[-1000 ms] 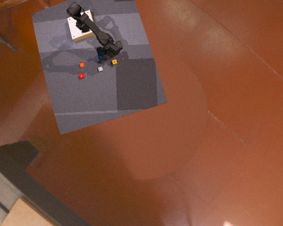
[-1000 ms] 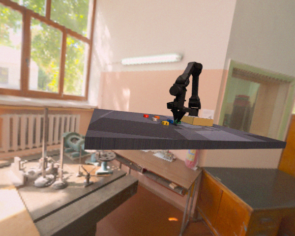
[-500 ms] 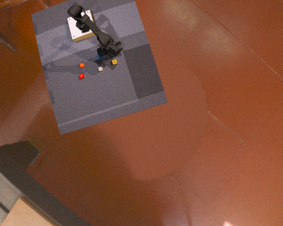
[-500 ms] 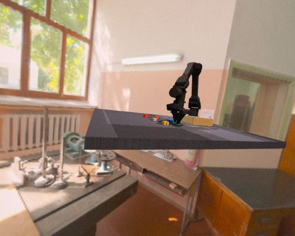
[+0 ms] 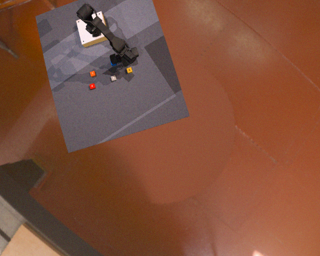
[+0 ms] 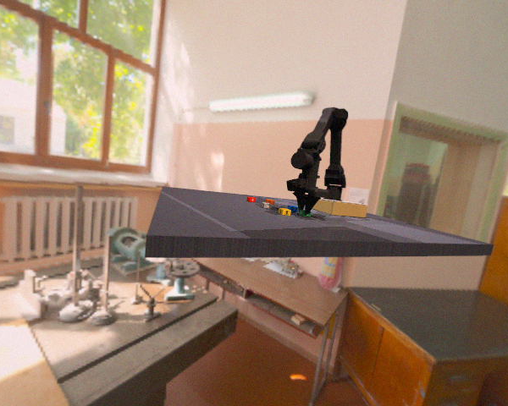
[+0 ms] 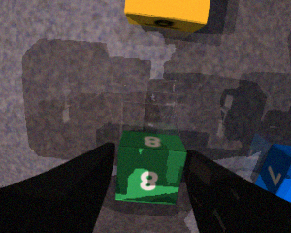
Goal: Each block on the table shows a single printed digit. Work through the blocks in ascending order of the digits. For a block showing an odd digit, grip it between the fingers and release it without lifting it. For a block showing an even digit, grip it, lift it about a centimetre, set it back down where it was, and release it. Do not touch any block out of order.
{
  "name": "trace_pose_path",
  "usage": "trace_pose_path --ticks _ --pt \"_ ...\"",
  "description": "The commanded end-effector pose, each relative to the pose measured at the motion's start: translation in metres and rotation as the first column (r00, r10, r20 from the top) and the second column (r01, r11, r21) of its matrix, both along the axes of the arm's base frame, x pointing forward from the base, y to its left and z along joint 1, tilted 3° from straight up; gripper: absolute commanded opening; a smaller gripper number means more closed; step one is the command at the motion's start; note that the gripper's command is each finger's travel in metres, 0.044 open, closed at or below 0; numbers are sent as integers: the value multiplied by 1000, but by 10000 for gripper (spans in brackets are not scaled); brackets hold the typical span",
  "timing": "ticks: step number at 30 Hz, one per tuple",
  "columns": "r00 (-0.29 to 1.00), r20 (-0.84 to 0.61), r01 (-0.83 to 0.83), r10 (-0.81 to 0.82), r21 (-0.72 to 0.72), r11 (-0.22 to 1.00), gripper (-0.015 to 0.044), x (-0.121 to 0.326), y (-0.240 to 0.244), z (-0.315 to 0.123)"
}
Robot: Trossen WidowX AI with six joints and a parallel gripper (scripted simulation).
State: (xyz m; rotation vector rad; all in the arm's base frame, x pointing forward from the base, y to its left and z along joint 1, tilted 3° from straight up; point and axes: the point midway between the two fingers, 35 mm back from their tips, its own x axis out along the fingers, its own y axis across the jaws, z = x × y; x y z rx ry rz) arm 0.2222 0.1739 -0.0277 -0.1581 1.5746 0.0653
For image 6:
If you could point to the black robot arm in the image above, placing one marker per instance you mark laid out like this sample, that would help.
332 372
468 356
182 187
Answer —
307 156

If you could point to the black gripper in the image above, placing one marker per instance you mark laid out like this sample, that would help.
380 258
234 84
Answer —
314 193

